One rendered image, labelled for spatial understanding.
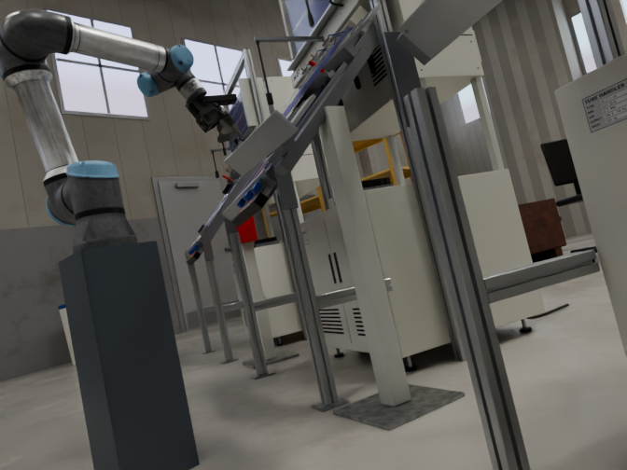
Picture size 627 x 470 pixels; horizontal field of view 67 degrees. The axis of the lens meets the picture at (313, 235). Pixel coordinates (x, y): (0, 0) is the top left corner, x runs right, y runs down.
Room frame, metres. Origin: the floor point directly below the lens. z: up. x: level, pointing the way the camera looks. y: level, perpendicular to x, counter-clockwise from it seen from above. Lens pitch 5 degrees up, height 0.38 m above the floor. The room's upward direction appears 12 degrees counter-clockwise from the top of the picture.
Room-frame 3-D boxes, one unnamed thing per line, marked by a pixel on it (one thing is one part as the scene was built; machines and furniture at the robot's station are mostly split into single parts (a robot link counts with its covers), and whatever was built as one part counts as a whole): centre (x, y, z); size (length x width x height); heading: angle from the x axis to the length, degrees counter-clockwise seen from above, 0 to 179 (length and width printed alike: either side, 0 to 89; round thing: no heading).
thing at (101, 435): (1.16, 0.51, 0.27); 0.18 x 0.18 x 0.55; 44
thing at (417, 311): (1.99, -0.35, 0.31); 0.70 x 0.65 x 0.62; 23
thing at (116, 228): (1.16, 0.51, 0.60); 0.15 x 0.15 x 0.10
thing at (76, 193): (1.17, 0.52, 0.72); 0.13 x 0.12 x 0.14; 47
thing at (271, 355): (2.47, 0.36, 0.39); 0.24 x 0.24 x 0.78; 23
